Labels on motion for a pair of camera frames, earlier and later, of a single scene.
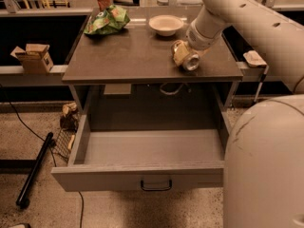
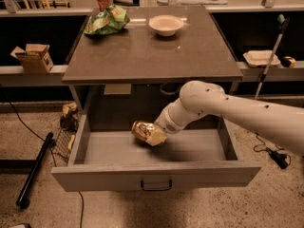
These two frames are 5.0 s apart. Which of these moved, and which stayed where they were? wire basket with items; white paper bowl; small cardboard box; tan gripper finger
Moved: tan gripper finger
Stayed: wire basket with items; small cardboard box; white paper bowl
